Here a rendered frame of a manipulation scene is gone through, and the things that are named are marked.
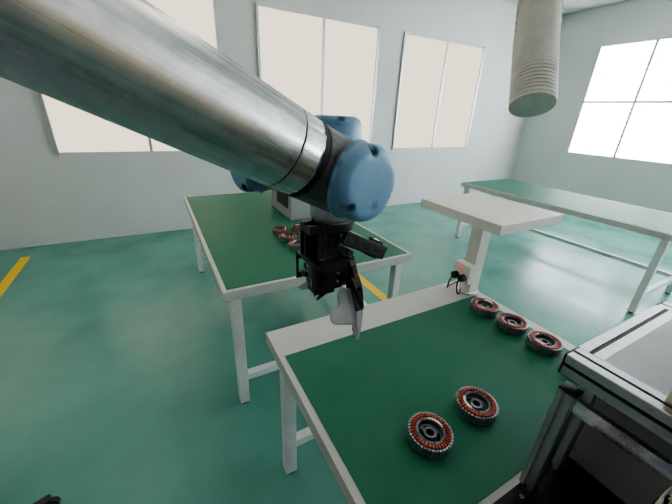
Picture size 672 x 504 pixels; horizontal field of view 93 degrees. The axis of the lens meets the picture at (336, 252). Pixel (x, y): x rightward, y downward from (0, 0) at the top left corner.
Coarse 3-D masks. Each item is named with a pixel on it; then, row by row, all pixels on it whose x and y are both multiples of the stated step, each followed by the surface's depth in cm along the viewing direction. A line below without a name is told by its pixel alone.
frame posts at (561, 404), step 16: (560, 400) 61; (592, 400) 65; (560, 416) 61; (576, 416) 69; (544, 432) 65; (560, 432) 63; (576, 432) 69; (544, 448) 65; (560, 448) 74; (528, 464) 69; (544, 464) 66; (560, 464) 73; (528, 480) 71
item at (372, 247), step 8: (344, 232) 52; (352, 232) 54; (344, 240) 52; (352, 240) 53; (360, 240) 54; (368, 240) 55; (376, 240) 58; (360, 248) 55; (368, 248) 56; (376, 248) 57; (384, 248) 58; (368, 256) 59; (376, 256) 58
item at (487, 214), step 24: (480, 192) 145; (456, 216) 116; (480, 216) 110; (504, 216) 111; (528, 216) 112; (552, 216) 113; (480, 240) 140; (456, 264) 149; (480, 264) 147; (456, 288) 145
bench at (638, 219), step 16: (464, 192) 416; (496, 192) 372; (512, 192) 367; (528, 192) 371; (544, 192) 375; (560, 192) 378; (560, 208) 315; (576, 208) 311; (592, 208) 314; (608, 208) 316; (624, 208) 319; (640, 208) 322; (464, 224) 435; (608, 224) 282; (624, 224) 273; (640, 224) 270; (656, 224) 272; (560, 240) 396; (608, 256) 355; (656, 256) 260; (656, 272) 322; (640, 288) 273; (656, 288) 286
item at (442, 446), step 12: (420, 420) 84; (432, 420) 84; (444, 420) 84; (408, 432) 81; (432, 432) 82; (444, 432) 81; (420, 444) 78; (432, 444) 77; (444, 444) 77; (432, 456) 77; (444, 456) 78
